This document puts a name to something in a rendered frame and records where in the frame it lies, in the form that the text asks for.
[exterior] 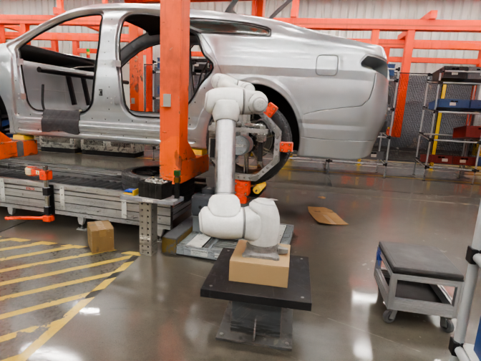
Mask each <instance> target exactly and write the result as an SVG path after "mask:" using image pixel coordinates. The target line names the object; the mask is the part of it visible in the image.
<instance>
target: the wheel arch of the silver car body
mask: <svg viewBox="0 0 481 361"><path fill-rule="evenodd" d="M250 83H251V84H252V85H253V86H254V87H255V90H257V91H260V92H262V93H263V94H264V95H265V96H266V97H267V99H268V103H270V102H272V103H273V104H274V105H275V106H277V107H278V110H279V111H280V112H281V113H282V114H283V116H284V117H285V118H286V119H287V121H288V123H289V127H290V128H291V134H292V143H293V150H297V151H298V152H297V155H296V156H298V153H299V150H300V145H301V131H300V126H299V122H298V118H297V115H296V113H295V110H294V109H293V107H292V105H291V103H290V102H289V101H288V100H287V99H286V97H285V96H284V95H283V94H281V93H280V92H279V91H278V90H276V89H275V88H273V87H271V86H269V85H265V84H262V83H257V82H250ZM212 119H213V116H212V114H210V117H209V120H208V125H207V129H206V134H207V130H208V126H209V125H210V122H211V120H212ZM254 119H256V120H259V119H261V116H260V115H258V114H254Z"/></svg>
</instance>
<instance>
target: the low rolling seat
mask: <svg viewBox="0 0 481 361"><path fill-rule="evenodd" d="M382 261H383V262H384V265H385V267H386V268H383V267H381V265H382ZM374 278H375V280H376V283H377V285H378V290H379V292H381V294H382V297H383V300H384V303H385V304H386V307H387V310H386V311H385V312H384V313H383V320H384V321H385V322H387V323H390V322H393V321H394V320H395V318H396V314H397V310H398V311H404V312H414V313H419V314H428V315H434V316H439V317H440V327H441V328H442V330H443V331H444V332H446V333H449V332H453V331H454V328H455V327H454V324H453V322H452V320H451V319H452V318H455V319H457V318H458V314H459V310H460V303H461V298H462V292H463V288H464V284H465V283H464V280H463V279H464V274H463V273H462V272H461V271H460V270H459V269H458V268H457V267H456V266H455V265H454V264H453V263H452V262H451V261H450V260H449V259H448V258H447V257H446V256H445V255H444V254H443V253H442V252H441V251H440V250H439V248H437V247H436V246H423V245H416V244H404V243H397V242H390V241H380V242H379V245H378V246H377V252H376V262H375V267H374ZM443 286H449V287H455V290H454V295H453V298H451V296H450V295H449V294H448V292H447V291H446V289H445V288H444V287H443Z"/></svg>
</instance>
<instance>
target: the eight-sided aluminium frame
mask: <svg viewBox="0 0 481 361"><path fill-rule="evenodd" d="M259 115H260V116H261V118H264V119H266V120H267V121H268V123H269V125H270V126H271V129H273V131H274V133H275V140H274V151H273V160H272V161H271V162H270V163H269V164H268V165H266V166H265V167H264V168H263V169H262V170H260V171H259V172H258V173H257V174H256V175H254V174H245V173H235V179H237V180H244V181H257V180H258V179H260V178H261V177H262V176H263V175H264V174H265V173H267V172H268V171H269V170H270V169H271V168H272V167H273V166H274V165H276V164H277V163H278V162H279V161H280V152H279V148H280V142H281V136H282V134H281V132H282V131H281V129H280V128H279V127H278V126H277V125H276V124H275V122H274V121H272V119H271V118H270V117H268V116H267V115H266V114H265V113H263V112H262V113H261V114H259ZM210 139H211V138H209V150H208V157H210Z"/></svg>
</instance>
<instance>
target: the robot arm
mask: <svg viewBox="0 0 481 361"><path fill-rule="evenodd" d="M211 85H212V86H213V87H214V88H215V89H212V90H209V91H208V92H206V95H205V110H206V111H207V112H208V113H210V114H212V116H213V119H214V121H215V122H216V131H215V195H212V196H211V198H210V199H209V202H208V206H205V207H203V208H202V209H201V211H200V213H199V223H200V231H201V232H203V233H204V234H206V235H208V236H212V237H214V238H217V239H246V240H248V241H247V242H246V249H245V251H244V252H243V253H242V257H244V258H255V259H268V260H273V261H279V259H280V257H279V254H287V253H288V248H286V247H282V246H281V245H279V244H278V237H279V230H280V217H279V213H278V209H277V207H276V205H275V203H274V201H272V200H271V199H268V198H257V199H254V200H252V201H251V202H250V203H249V206H246V207H244V208H242V207H241V205H240V200H239V199H238V197H237V196H235V124H236V123H237V121H238V118H239V116H240V115H252V114H261V113H262V112H264V111H265V110H266V108H267V107H268V99H267V97H266V96H265V95H264V94H263V93H262V92H260V91H255V87H254V86H253V85H252V84H251V83H248V82H241V81H239V80H236V79H234V78H232V77H230V76H228V75H225V74H215V75H213V78H212V80H211Z"/></svg>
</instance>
